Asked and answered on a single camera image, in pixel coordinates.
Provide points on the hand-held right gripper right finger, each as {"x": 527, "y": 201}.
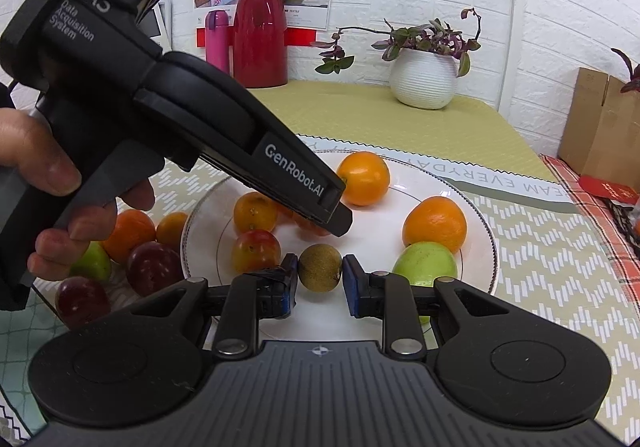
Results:
{"x": 354, "y": 287}

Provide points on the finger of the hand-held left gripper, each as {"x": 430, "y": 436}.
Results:
{"x": 340, "y": 224}

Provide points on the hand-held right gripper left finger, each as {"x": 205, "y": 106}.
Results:
{"x": 290, "y": 287}

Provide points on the small brown kiwi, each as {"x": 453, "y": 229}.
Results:
{"x": 320, "y": 267}

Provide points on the white plate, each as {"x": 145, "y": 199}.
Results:
{"x": 380, "y": 237}

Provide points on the red nectarine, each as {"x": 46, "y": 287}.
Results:
{"x": 256, "y": 251}

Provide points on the orange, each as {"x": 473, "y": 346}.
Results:
{"x": 129, "y": 234}
{"x": 256, "y": 212}
{"x": 364, "y": 178}
{"x": 434, "y": 223}

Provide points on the green jujube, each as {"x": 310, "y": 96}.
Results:
{"x": 92, "y": 261}
{"x": 425, "y": 262}

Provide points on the small tangerine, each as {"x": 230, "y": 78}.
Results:
{"x": 172, "y": 227}

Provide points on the dark red plum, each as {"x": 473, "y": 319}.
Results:
{"x": 152, "y": 267}
{"x": 82, "y": 302}

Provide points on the person's left hand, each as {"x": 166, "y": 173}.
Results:
{"x": 35, "y": 147}

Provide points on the pink bottle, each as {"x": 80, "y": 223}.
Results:
{"x": 217, "y": 44}

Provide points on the red thermos jug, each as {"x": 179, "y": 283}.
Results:
{"x": 260, "y": 37}

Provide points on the potted plant in white pot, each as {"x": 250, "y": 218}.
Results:
{"x": 422, "y": 77}

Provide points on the checked cloth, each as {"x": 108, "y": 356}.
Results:
{"x": 595, "y": 237}

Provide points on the red packet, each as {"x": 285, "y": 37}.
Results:
{"x": 610, "y": 189}

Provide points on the cardboard box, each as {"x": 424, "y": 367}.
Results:
{"x": 600, "y": 127}

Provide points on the dark patterned cloth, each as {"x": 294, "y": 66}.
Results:
{"x": 625, "y": 224}

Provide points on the purple leaf plant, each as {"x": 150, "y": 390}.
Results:
{"x": 631, "y": 77}

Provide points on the white wall pipe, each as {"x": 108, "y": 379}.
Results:
{"x": 512, "y": 2}

